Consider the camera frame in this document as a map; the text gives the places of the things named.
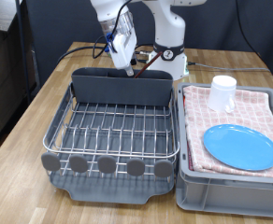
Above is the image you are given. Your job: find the pink checkered towel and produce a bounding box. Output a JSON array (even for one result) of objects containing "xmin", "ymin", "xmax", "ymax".
[{"xmin": 182, "ymin": 85, "xmax": 273, "ymax": 180}]

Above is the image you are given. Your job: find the brown wooden spoon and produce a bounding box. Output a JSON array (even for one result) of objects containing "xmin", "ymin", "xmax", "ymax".
[{"xmin": 134, "ymin": 50, "xmax": 163, "ymax": 78}]

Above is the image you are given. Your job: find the black hanging background cable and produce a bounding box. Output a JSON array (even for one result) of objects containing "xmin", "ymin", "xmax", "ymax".
[{"xmin": 235, "ymin": 0, "xmax": 273, "ymax": 76}]

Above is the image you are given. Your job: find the steel wire dish rack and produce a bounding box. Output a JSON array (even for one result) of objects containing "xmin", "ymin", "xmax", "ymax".
[{"xmin": 40, "ymin": 82, "xmax": 180, "ymax": 180}]

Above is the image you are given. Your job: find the blue plate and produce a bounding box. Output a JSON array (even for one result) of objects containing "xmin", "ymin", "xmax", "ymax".
[{"xmin": 203, "ymin": 124, "xmax": 273, "ymax": 172}]

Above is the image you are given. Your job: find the grey cable on table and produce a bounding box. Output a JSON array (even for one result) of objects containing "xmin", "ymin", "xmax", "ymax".
[{"xmin": 187, "ymin": 62, "xmax": 270, "ymax": 72}]

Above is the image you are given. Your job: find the dark grey utensil caddy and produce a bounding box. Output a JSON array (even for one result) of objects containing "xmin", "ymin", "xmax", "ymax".
[{"xmin": 70, "ymin": 67, "xmax": 174, "ymax": 107}]

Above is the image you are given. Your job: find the black cable on table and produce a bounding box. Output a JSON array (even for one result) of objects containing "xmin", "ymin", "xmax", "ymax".
[{"xmin": 56, "ymin": 43, "xmax": 155, "ymax": 64}]

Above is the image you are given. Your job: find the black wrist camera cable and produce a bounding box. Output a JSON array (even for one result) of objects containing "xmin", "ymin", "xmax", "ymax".
[{"xmin": 92, "ymin": 0, "xmax": 135, "ymax": 60}]

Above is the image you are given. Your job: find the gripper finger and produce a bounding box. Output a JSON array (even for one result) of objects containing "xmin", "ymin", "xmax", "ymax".
[{"xmin": 125, "ymin": 64, "xmax": 135, "ymax": 77}]

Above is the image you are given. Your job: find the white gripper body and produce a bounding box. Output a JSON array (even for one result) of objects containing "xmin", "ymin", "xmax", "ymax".
[{"xmin": 111, "ymin": 31, "xmax": 138, "ymax": 71}]

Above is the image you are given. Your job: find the grey dish drying rack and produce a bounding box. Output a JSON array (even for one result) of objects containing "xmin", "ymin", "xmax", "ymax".
[{"xmin": 44, "ymin": 82, "xmax": 178, "ymax": 205}]

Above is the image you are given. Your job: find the black metal pole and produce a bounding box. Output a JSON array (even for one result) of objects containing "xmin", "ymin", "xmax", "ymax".
[{"xmin": 14, "ymin": 0, "xmax": 34, "ymax": 106}]

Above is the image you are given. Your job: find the white mug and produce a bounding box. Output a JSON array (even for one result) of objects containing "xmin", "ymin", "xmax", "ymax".
[{"xmin": 207, "ymin": 75, "xmax": 237, "ymax": 114}]

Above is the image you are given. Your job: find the blue cable clip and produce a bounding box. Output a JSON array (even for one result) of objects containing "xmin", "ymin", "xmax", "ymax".
[{"xmin": 105, "ymin": 32, "xmax": 116, "ymax": 53}]

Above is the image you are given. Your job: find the grey plastic crate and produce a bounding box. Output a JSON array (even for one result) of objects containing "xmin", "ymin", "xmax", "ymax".
[{"xmin": 175, "ymin": 82, "xmax": 273, "ymax": 218}]

